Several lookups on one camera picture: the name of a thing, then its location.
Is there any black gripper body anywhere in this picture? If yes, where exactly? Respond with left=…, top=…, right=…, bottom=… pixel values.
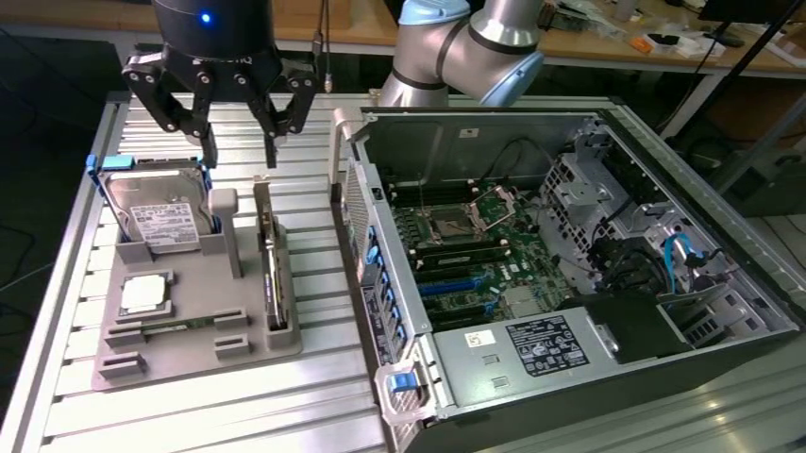
left=150, top=0, right=282, bottom=103

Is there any graphics card with metal bracket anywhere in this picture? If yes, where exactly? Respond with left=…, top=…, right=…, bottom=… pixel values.
left=253, top=175, right=293, bottom=331

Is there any blue expansion slot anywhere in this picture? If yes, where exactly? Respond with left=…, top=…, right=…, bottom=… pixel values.
left=418, top=277, right=481, bottom=297

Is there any blue disk caddy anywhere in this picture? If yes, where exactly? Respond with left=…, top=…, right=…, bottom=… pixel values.
left=84, top=153, right=219, bottom=242

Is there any wooden desk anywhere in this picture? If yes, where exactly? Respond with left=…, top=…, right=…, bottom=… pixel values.
left=538, top=0, right=806, bottom=76
left=0, top=0, right=405, bottom=54

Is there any silver hard disk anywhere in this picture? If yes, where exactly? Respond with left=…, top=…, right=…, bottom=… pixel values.
left=103, top=162, right=215, bottom=254

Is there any CPU socket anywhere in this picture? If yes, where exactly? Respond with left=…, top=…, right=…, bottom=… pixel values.
left=427, top=207, right=483, bottom=244

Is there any silver CPU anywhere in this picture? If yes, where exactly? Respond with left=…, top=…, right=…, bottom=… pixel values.
left=119, top=276, right=173, bottom=315

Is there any metal socket cover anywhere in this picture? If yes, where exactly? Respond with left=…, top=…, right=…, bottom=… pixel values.
left=469, top=183, right=526, bottom=232

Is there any black RAM stick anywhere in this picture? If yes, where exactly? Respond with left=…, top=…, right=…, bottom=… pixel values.
left=413, top=244, right=512, bottom=273

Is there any green RAM stick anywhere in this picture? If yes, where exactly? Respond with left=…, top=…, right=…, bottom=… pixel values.
left=142, top=318, right=219, bottom=334

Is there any green motherboard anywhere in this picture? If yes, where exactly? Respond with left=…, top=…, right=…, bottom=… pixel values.
left=390, top=178, right=574, bottom=331

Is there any metal disk bay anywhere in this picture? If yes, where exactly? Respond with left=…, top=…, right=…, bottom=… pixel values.
left=538, top=150, right=638, bottom=265

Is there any green circuit board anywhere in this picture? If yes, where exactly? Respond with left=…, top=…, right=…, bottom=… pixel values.
left=545, top=0, right=606, bottom=32

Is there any grey parts rack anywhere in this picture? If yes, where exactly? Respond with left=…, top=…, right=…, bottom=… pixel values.
left=91, top=187, right=305, bottom=393

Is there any white and black gadget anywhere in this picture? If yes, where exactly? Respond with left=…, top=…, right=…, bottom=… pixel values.
left=648, top=31, right=720, bottom=59

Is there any grey power supply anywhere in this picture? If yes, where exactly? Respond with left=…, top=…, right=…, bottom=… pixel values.
left=431, top=309, right=622, bottom=410

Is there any black plastic shroud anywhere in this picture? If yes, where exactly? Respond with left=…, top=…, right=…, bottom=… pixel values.
left=582, top=291, right=692, bottom=365

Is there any open black PC case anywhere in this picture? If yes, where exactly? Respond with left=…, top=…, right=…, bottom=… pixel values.
left=327, top=106, right=806, bottom=453

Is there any black monitor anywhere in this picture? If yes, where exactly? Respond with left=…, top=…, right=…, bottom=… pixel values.
left=697, top=0, right=806, bottom=25

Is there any thin hanging cable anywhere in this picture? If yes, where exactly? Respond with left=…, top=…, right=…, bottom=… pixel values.
left=311, top=0, right=334, bottom=93

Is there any black wire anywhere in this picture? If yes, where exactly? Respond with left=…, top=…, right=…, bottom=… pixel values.
left=501, top=136, right=560, bottom=190

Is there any blue wire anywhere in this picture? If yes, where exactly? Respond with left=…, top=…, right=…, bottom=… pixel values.
left=661, top=233, right=694, bottom=296

